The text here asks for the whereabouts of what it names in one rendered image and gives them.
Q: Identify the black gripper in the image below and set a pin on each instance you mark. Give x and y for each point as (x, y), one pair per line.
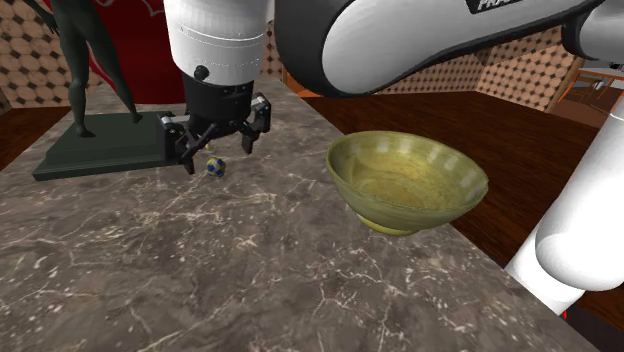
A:
(218, 102)

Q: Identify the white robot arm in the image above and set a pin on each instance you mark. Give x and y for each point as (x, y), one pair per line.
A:
(390, 44)

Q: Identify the blue and yellow ball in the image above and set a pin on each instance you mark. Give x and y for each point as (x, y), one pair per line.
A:
(216, 166)

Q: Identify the dark green figure statue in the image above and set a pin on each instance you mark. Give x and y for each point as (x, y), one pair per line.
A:
(107, 141)

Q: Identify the green ceramic bowl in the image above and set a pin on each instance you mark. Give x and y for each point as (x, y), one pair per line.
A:
(404, 180)

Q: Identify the wooden table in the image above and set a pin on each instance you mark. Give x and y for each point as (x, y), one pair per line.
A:
(592, 88)

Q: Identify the red wall hanging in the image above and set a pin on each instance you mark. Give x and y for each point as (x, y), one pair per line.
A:
(141, 53)

